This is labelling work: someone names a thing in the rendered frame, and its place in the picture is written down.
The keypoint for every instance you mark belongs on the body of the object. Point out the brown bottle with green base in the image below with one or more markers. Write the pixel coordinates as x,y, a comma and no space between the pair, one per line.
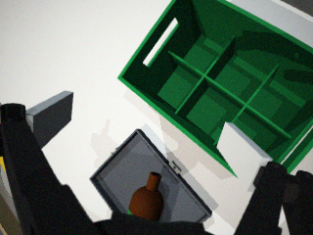
147,201

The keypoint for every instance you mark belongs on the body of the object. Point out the grey rectangular tray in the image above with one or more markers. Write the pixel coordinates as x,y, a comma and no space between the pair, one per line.
128,169

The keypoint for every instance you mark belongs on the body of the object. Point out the green crate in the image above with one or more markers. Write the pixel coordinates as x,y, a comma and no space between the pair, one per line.
188,78

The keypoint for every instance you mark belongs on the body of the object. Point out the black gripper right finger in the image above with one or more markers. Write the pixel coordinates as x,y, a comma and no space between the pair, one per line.
248,161

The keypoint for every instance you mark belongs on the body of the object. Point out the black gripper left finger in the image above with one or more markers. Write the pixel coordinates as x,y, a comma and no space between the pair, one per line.
43,205

